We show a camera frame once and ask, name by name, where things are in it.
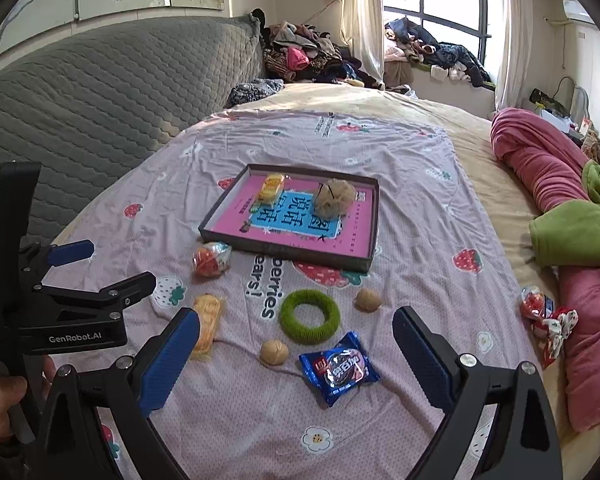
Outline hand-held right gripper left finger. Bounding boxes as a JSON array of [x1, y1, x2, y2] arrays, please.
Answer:
[[32, 306, 201, 480]]

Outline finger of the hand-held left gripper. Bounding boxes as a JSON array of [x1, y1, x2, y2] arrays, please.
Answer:
[[32, 271, 157, 324], [20, 239, 96, 287]]

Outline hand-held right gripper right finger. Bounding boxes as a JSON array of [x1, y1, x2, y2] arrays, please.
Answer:
[[391, 305, 565, 480]]

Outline long yellow cake packet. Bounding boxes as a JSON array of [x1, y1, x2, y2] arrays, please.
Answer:
[[190, 294, 227, 361]]

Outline blue cookie packet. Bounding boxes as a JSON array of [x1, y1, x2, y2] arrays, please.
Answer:
[[298, 331, 381, 407]]

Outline green fuzzy ring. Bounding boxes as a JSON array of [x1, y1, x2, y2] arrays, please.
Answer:
[[279, 289, 341, 346]]

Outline pink lined cardboard tray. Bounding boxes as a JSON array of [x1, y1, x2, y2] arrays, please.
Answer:
[[198, 163, 381, 274]]

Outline walnut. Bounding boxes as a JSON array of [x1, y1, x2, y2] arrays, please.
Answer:
[[355, 287, 382, 313], [260, 338, 288, 367]]

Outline strawberry print pink bedsheet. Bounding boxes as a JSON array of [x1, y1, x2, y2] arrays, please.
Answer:
[[45, 107, 546, 480]]

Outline red white snack packet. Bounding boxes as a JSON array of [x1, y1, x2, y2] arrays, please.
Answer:
[[519, 286, 556, 322]]

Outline grey quilted headboard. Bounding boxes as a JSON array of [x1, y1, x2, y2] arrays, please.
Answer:
[[0, 12, 266, 311]]

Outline strawberry print scrunchie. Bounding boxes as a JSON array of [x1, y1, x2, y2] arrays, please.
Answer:
[[532, 307, 579, 368]]

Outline small yellow snack packet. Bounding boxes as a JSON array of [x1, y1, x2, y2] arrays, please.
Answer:
[[257, 173, 287, 206]]

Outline beige mesh pouch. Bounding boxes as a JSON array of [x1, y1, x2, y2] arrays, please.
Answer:
[[314, 178, 357, 219]]

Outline green blanket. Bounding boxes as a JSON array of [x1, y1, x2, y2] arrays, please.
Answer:
[[529, 160, 600, 268]]

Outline beige bed sheet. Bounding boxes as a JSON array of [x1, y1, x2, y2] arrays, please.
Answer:
[[50, 82, 600, 480]]

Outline pink blanket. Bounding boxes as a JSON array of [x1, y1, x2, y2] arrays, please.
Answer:
[[490, 107, 600, 433]]

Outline dark patterned pillow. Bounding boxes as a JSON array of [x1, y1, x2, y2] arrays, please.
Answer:
[[225, 78, 285, 108]]

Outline black bag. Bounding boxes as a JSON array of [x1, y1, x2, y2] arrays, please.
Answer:
[[530, 89, 568, 112]]

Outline mixed pile of clothes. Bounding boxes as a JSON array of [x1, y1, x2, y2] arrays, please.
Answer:
[[262, 20, 381, 88]]

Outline white arched mirror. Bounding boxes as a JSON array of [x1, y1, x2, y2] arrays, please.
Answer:
[[554, 76, 591, 126]]

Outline dark pile of clothes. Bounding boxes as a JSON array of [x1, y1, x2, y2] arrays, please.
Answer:
[[384, 17, 492, 88]]

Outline cream curtain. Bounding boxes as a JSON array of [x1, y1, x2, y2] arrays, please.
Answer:
[[332, 0, 385, 88], [490, 0, 533, 111]]

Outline white air conditioner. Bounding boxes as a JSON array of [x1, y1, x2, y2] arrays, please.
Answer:
[[562, 0, 598, 25]]

